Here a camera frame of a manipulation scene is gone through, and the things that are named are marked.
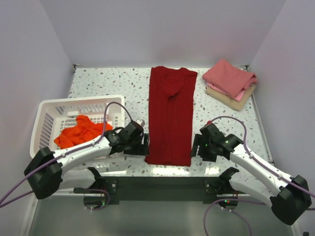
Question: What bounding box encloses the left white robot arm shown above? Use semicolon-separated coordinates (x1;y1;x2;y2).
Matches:
24;120;148;200

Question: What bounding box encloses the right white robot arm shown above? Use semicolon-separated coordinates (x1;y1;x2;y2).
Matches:
191;123;312;225

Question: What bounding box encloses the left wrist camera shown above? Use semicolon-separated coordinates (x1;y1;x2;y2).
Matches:
136;119;145;127

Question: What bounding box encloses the orange t-shirt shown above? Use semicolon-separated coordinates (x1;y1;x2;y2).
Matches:
54;115;103;149

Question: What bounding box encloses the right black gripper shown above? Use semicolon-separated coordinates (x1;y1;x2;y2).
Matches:
189;134;217;163

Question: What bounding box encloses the white plastic laundry basket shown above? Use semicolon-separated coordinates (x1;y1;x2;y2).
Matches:
30;94;125;158

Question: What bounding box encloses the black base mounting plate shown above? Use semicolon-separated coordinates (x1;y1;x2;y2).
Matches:
73;176;248;206

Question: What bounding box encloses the folded pink t-shirt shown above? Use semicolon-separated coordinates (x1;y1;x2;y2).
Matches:
202;59;258;102

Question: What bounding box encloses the folded beige t-shirt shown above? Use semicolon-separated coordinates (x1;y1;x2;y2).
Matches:
205;85;256;111

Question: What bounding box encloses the aluminium extrusion rail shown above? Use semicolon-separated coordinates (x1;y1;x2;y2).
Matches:
31;176;291;197

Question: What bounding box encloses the dark red t-shirt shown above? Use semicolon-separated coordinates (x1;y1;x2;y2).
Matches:
145;66;197;166

